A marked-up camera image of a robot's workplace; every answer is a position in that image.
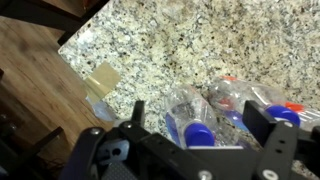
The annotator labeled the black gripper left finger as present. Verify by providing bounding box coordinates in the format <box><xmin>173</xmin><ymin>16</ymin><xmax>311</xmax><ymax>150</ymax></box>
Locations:
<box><xmin>59</xmin><ymin>99</ymin><xmax>158</xmax><ymax>180</ymax></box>

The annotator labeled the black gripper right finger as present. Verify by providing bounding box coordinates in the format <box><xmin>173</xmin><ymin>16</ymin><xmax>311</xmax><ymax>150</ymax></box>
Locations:
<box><xmin>242</xmin><ymin>99</ymin><xmax>320</xmax><ymax>180</ymax></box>

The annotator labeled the tan tape piece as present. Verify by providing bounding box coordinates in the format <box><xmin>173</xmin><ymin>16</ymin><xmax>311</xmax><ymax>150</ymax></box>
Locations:
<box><xmin>84</xmin><ymin>60</ymin><xmax>122</xmax><ymax>101</ymax></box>

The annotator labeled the clear plastic bag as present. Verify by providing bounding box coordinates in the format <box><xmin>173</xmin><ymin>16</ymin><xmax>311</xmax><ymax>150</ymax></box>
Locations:
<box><xmin>85</xmin><ymin>96</ymin><xmax>118</xmax><ymax>122</ymax></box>

